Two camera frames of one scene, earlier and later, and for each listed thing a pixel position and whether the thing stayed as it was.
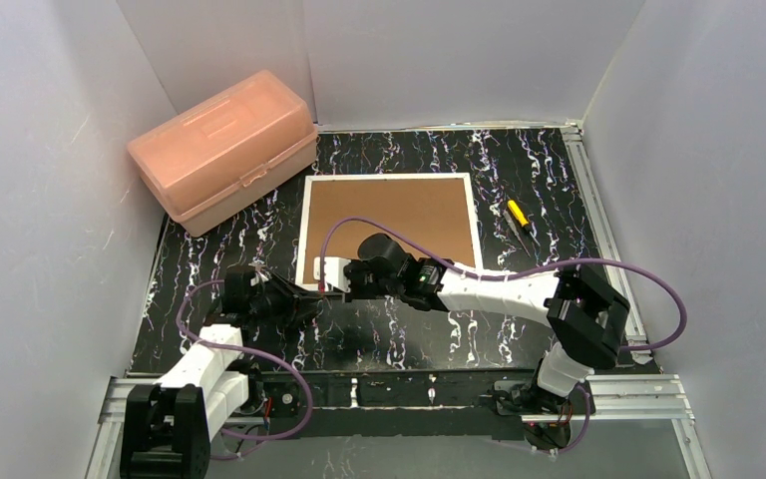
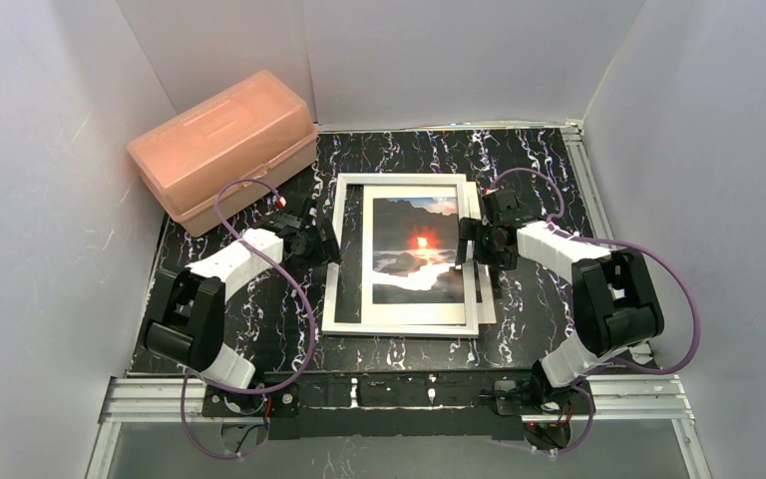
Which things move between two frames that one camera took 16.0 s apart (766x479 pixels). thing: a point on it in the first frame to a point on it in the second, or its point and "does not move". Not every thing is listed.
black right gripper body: x=351 y=279 to x=474 y=240
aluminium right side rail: x=586 y=171 does not move
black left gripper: x=276 y=299 to x=324 y=243
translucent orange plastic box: x=207 y=160 does not move
